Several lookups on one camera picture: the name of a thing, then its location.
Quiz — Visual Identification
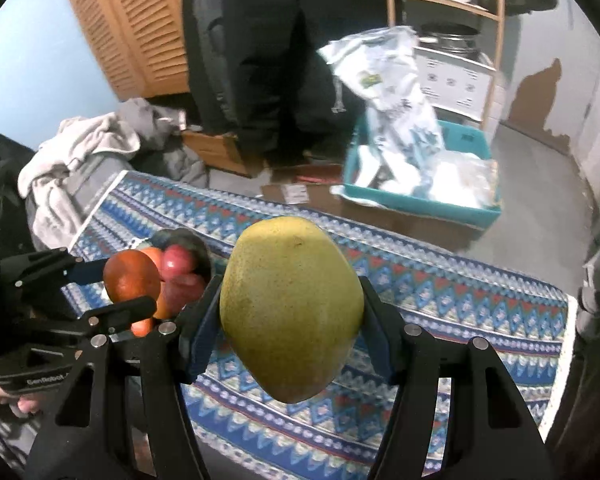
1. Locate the blue patterned tablecloth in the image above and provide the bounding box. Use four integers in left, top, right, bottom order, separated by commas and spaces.
0, 169, 579, 480

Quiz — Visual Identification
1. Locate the large orange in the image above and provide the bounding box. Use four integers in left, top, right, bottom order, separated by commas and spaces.
154, 282, 172, 320

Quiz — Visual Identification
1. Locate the brown cardboard box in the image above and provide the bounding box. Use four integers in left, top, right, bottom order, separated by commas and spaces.
182, 130, 264, 178

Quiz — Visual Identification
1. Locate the green-yellow mango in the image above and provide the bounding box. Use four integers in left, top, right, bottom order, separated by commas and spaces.
220, 217, 364, 403

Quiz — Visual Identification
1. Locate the person's left hand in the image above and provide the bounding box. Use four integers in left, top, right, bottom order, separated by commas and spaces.
0, 387, 47, 418

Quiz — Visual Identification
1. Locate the black hanging jacket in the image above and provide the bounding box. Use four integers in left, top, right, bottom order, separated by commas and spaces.
182, 0, 386, 166

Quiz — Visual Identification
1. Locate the large red apple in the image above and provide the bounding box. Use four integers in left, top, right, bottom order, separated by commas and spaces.
163, 273, 206, 316

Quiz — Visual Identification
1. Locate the white patterned storage box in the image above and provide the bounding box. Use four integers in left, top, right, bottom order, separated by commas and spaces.
414, 47, 496, 122

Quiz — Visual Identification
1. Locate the dark scalloped fruit bowl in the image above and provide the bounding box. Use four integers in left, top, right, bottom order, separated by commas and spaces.
142, 228, 212, 316

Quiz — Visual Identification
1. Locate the small red apple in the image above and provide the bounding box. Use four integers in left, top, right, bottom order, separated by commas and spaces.
160, 244, 197, 282

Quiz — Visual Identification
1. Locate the wooden shelf rack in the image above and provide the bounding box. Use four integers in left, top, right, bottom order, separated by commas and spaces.
386, 0, 505, 138

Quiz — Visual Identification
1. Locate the clear plastic bag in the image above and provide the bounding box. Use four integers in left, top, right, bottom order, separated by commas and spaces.
424, 150, 500, 209

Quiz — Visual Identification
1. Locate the small orange tangerine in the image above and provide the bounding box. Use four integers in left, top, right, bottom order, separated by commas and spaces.
102, 249, 161, 304

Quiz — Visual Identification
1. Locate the white printed plastic bag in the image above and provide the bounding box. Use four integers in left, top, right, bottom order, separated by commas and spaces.
317, 26, 445, 198

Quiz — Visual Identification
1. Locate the wooden louvered cabinet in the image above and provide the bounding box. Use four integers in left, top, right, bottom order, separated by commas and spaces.
70, 0, 189, 101

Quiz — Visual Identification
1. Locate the grey clothes pile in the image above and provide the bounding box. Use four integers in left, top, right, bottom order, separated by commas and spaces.
17, 98, 209, 250

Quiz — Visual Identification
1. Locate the teal cardboard box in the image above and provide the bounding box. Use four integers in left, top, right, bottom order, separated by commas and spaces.
342, 114, 502, 231

